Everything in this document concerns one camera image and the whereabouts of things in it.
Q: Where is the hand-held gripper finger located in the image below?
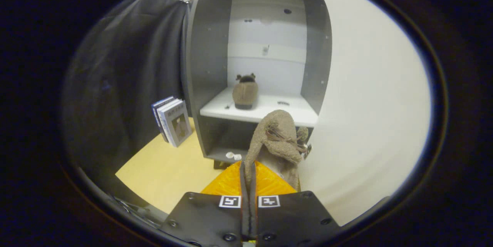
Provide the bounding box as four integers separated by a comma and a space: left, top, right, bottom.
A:
160, 161, 249, 247
249, 161, 342, 247

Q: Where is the brown plush shoe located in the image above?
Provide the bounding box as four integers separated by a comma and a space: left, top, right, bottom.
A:
244, 109, 311, 192
232, 72, 259, 110

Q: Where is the white shoe cabinet door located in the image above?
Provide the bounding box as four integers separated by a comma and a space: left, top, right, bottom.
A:
298, 0, 432, 227

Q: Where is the grey shoe cabinet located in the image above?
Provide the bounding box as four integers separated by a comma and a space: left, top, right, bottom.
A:
184, 0, 334, 170

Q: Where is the white cabinet shelf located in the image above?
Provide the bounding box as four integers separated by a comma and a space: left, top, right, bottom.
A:
199, 87, 320, 128

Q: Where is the grey cover book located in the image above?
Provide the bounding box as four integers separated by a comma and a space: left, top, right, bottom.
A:
159, 100, 193, 148

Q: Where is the white cover book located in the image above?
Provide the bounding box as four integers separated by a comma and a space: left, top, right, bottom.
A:
156, 98, 182, 144

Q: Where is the black backdrop cloth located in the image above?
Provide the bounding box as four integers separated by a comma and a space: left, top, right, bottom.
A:
61, 0, 194, 203

